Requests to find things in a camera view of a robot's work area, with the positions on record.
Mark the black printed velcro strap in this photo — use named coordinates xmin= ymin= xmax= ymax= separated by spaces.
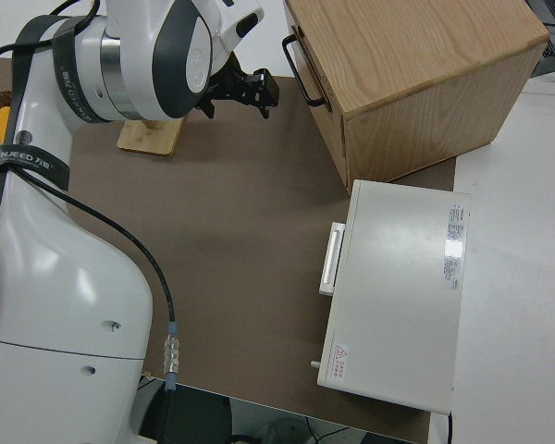
xmin=0 ymin=145 xmax=73 ymax=191
xmin=50 ymin=25 xmax=92 ymax=126

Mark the wooden cabinet box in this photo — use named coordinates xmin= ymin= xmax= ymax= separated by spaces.
xmin=283 ymin=0 xmax=551 ymax=187

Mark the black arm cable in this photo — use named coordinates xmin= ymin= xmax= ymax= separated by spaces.
xmin=0 ymin=0 xmax=182 ymax=444

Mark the wooden mug rack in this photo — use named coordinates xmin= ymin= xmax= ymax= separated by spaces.
xmin=117 ymin=117 xmax=187 ymax=156

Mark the white oven door handle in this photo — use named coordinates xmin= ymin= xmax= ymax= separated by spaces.
xmin=318 ymin=221 xmax=349 ymax=297

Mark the white toaster oven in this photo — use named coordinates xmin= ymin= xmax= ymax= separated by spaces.
xmin=315 ymin=179 xmax=473 ymax=415

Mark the brown table mat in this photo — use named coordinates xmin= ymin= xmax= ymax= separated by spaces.
xmin=0 ymin=55 xmax=460 ymax=444

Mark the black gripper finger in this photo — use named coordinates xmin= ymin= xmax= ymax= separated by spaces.
xmin=253 ymin=68 xmax=281 ymax=120
xmin=197 ymin=93 xmax=217 ymax=120

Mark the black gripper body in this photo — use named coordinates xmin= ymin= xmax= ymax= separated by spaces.
xmin=205 ymin=51 xmax=260 ymax=108

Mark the black cabinet handle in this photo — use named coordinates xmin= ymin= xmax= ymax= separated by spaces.
xmin=281 ymin=34 xmax=333 ymax=108

